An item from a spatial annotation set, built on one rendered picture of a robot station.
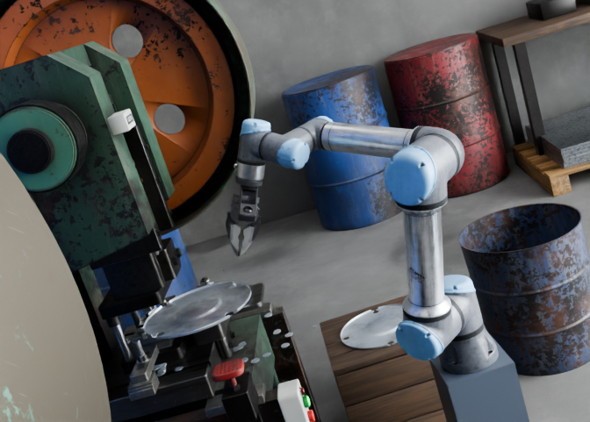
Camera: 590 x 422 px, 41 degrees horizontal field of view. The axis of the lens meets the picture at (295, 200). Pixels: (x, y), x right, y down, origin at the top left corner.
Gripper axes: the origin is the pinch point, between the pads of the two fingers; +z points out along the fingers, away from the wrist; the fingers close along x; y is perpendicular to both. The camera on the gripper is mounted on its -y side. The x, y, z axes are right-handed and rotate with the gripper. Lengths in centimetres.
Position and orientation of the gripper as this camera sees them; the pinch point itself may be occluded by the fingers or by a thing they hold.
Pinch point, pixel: (239, 252)
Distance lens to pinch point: 209.4
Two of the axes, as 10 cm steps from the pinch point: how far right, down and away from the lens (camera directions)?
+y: -0.3, -2.7, 9.6
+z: -1.4, 9.5, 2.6
